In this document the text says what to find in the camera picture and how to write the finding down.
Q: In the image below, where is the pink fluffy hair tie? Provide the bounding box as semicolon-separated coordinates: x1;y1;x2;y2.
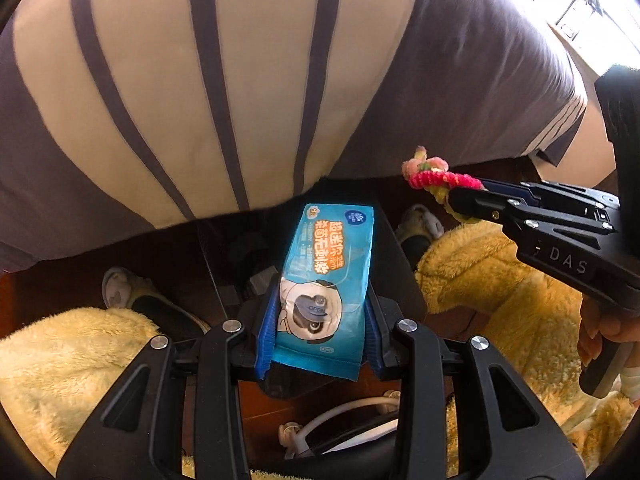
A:
402;145;483;221

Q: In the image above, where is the white power cord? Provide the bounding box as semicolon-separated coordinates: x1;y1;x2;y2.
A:
277;390;401;461

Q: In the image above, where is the person's right hand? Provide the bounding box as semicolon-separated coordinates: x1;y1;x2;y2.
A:
577;299;640;405

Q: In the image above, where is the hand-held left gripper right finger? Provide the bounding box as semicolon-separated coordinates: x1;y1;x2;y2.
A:
364;291;586;480

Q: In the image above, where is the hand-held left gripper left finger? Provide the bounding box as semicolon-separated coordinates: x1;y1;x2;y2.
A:
56;280;278;480

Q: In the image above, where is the blue wet wipes packet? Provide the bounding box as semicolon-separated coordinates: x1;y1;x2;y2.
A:
262;201;376;381

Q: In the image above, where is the grey slipper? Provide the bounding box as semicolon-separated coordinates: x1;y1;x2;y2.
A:
102;266;211;333
395;204;444;261

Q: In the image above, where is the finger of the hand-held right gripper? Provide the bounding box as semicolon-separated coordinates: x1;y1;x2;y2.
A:
446;187;618;249
479;179;622;212

